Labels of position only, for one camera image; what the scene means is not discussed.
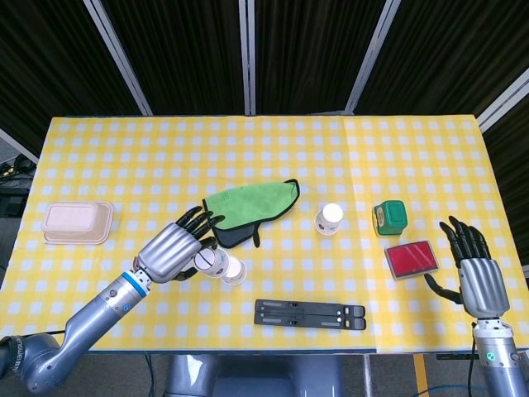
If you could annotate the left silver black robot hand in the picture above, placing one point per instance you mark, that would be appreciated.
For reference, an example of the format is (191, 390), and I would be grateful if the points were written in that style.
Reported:
(169, 252)

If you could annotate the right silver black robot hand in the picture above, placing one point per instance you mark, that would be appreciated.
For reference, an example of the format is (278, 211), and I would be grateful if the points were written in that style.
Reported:
(483, 285)

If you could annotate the white paper cup lined base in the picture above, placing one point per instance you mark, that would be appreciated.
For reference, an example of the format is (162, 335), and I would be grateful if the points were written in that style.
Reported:
(208, 261)

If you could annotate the white paper cup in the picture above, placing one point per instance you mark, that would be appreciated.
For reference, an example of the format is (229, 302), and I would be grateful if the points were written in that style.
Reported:
(235, 271)
(330, 219)

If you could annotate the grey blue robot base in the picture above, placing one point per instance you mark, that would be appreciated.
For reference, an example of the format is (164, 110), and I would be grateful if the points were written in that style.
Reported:
(256, 376)

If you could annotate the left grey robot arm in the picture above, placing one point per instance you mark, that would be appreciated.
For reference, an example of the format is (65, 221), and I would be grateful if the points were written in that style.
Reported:
(82, 322)

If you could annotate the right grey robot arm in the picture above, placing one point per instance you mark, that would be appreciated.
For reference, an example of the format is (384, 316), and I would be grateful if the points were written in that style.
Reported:
(498, 364)

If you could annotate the red flat card case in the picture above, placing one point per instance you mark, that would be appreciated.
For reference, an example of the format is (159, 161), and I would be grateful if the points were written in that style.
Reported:
(411, 258)

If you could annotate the green cloth black trim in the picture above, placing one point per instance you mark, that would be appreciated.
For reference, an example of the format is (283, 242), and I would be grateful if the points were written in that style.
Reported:
(248, 202)

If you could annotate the beige food container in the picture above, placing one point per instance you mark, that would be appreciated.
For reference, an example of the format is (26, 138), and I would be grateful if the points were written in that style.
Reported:
(76, 223)

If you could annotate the small green box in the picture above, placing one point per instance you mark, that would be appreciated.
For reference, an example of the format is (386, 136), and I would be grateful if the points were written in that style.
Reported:
(390, 219)

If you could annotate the black ribbed partition panel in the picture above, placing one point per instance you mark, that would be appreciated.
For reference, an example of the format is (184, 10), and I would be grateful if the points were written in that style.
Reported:
(177, 54)
(45, 62)
(512, 173)
(314, 54)
(454, 49)

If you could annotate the yellow white checked tablecloth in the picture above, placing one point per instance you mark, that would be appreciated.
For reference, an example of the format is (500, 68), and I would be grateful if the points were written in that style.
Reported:
(264, 149)

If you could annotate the grey table leg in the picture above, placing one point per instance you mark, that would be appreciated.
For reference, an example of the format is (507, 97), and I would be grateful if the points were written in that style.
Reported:
(367, 374)

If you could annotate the black folding stand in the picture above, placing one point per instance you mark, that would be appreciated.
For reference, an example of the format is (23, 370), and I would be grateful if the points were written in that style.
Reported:
(306, 315)

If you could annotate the grey partition frame post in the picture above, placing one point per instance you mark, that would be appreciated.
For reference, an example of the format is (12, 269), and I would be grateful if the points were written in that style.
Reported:
(247, 58)
(117, 58)
(18, 145)
(504, 99)
(374, 58)

